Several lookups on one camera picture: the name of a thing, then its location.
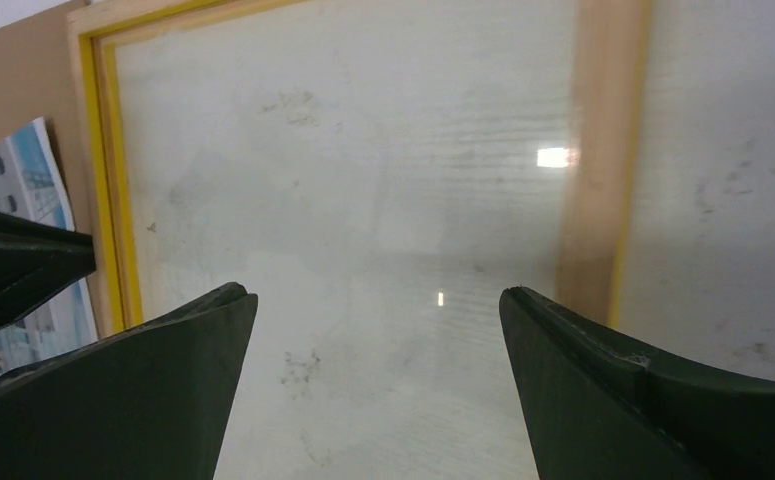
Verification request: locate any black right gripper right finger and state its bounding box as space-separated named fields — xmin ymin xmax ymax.
xmin=499 ymin=287 xmax=775 ymax=479

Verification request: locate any printed building photo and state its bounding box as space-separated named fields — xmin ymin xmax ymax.
xmin=0 ymin=118 xmax=98 ymax=375

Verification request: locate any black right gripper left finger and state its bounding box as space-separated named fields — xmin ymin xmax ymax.
xmin=0 ymin=282 xmax=258 ymax=479

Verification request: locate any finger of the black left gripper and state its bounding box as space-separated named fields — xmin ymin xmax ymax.
xmin=0 ymin=213 xmax=96 ymax=330

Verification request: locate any brown cardboard backing board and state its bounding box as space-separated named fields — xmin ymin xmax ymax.
xmin=0 ymin=1 xmax=92 ymax=233

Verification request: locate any clear glass sheet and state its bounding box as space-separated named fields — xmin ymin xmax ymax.
xmin=113 ymin=1 xmax=775 ymax=479

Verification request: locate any yellow wooden picture frame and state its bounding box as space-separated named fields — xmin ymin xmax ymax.
xmin=67 ymin=1 xmax=654 ymax=335

